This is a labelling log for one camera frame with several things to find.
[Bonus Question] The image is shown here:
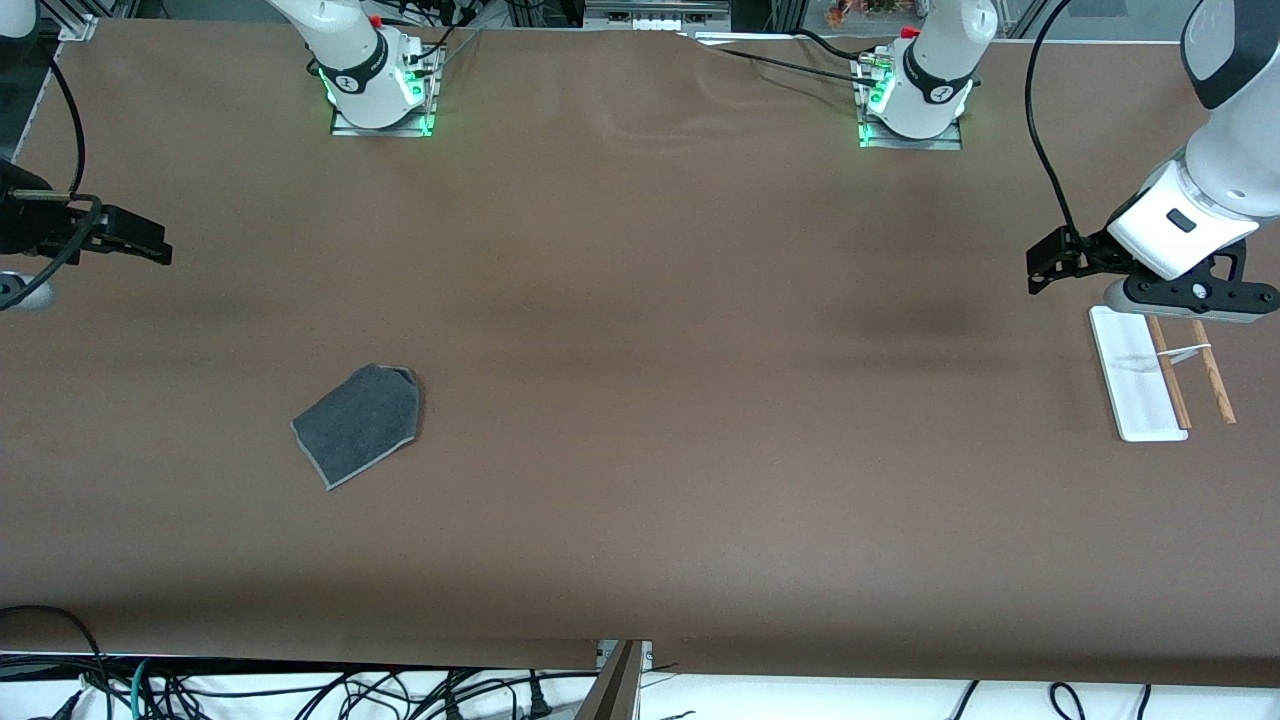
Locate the grey towel with pink tag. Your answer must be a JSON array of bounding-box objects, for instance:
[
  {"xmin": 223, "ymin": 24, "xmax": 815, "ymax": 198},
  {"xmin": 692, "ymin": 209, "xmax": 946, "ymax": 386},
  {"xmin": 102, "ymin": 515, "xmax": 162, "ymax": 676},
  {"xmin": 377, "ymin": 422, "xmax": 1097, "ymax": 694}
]
[{"xmin": 291, "ymin": 363, "xmax": 422, "ymax": 491}]

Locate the white rack with wooden rods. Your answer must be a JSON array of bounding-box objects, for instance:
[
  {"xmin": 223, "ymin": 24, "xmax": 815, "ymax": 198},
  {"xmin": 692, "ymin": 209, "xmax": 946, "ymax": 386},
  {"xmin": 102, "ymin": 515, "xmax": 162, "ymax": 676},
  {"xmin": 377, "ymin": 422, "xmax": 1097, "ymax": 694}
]
[{"xmin": 1088, "ymin": 305, "xmax": 1238, "ymax": 443}]

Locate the brown table cover sheet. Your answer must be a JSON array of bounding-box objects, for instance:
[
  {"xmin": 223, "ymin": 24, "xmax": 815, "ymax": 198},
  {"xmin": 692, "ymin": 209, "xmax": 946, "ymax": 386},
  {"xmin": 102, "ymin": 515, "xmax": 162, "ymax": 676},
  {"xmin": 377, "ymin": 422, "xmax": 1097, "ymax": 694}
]
[{"xmin": 0, "ymin": 18, "xmax": 1280, "ymax": 689}]

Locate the white power strip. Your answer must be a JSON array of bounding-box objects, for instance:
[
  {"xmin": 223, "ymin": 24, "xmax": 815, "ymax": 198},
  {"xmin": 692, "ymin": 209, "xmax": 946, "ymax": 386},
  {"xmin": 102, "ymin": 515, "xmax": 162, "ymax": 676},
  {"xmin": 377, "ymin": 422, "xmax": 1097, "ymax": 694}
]
[{"xmin": 585, "ymin": 0, "xmax": 731, "ymax": 31}]

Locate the black right arm wrist cable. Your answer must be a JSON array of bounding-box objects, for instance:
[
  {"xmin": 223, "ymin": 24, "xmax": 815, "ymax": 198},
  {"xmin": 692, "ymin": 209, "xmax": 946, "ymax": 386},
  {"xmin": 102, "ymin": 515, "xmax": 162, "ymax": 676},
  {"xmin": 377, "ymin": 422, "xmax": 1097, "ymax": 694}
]
[{"xmin": 0, "ymin": 58, "xmax": 105, "ymax": 311}]

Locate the black arm wrist cable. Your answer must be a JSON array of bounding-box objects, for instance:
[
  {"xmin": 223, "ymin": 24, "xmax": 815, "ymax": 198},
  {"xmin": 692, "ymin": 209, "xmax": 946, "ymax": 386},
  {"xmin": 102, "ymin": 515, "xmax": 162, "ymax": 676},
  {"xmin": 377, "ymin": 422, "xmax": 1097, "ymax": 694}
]
[
  {"xmin": 0, "ymin": 58, "xmax": 105, "ymax": 311},
  {"xmin": 1025, "ymin": 0, "xmax": 1083, "ymax": 246}
]

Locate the black left arm wrist cable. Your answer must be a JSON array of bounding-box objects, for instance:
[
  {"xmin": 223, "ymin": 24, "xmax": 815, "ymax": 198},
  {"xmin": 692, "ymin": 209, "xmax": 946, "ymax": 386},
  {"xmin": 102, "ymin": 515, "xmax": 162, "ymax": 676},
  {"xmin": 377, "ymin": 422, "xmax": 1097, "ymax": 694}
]
[{"xmin": 1025, "ymin": 0, "xmax": 1083, "ymax": 246}]

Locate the short black base cable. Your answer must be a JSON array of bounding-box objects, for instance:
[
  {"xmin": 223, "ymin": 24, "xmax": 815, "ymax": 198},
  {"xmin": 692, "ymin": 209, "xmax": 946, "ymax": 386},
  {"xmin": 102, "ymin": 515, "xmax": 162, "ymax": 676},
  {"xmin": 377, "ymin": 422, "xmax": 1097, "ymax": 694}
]
[{"xmin": 795, "ymin": 28, "xmax": 881, "ymax": 63}]

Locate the long black base cable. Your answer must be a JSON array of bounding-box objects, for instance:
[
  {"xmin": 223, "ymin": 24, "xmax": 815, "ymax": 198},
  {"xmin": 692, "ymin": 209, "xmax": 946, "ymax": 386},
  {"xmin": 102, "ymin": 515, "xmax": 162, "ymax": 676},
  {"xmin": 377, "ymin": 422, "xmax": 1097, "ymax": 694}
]
[{"xmin": 680, "ymin": 33, "xmax": 891, "ymax": 81}]

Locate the thin black base cable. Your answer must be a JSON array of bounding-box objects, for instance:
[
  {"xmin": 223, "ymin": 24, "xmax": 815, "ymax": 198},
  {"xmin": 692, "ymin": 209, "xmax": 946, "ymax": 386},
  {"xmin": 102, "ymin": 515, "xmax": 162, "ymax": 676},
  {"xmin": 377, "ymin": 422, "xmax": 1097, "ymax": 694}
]
[{"xmin": 405, "ymin": 22, "xmax": 486, "ymax": 76}]

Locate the black looped cable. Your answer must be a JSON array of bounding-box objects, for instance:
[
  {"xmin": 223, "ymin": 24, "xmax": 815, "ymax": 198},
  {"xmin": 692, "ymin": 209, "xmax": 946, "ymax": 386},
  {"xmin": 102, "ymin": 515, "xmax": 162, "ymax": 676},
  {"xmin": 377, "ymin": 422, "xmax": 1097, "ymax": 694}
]
[{"xmin": 0, "ymin": 605, "xmax": 106, "ymax": 720}]

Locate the black tangled cable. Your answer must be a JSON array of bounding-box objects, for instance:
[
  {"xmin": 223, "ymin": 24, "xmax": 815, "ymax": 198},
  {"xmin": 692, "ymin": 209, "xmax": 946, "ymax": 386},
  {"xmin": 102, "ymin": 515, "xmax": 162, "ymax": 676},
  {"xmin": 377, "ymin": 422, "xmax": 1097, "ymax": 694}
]
[{"xmin": 155, "ymin": 670, "xmax": 521, "ymax": 720}]

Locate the grey table support post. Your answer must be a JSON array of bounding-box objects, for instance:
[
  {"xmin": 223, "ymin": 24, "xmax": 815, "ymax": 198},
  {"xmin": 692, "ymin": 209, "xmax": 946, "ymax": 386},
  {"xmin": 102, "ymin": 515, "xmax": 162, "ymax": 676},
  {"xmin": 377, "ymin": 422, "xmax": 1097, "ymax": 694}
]
[{"xmin": 578, "ymin": 640, "xmax": 643, "ymax": 720}]

